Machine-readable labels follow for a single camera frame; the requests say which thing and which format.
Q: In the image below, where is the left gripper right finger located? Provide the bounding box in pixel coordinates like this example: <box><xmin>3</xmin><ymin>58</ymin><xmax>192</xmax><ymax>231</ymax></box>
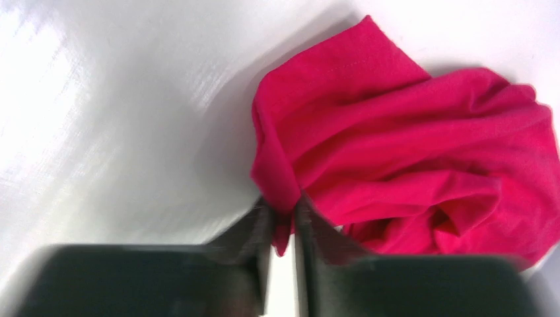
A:
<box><xmin>294</xmin><ymin>197</ymin><xmax>542</xmax><ymax>316</ymax></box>

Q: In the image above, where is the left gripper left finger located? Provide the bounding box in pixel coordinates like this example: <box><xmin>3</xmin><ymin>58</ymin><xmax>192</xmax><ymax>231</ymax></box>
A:
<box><xmin>14</xmin><ymin>199</ymin><xmax>273</xmax><ymax>316</ymax></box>

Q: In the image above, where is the red t-shirt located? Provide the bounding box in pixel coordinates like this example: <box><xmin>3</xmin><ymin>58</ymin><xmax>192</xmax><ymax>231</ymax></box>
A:
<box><xmin>251</xmin><ymin>17</ymin><xmax>559</xmax><ymax>267</ymax></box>

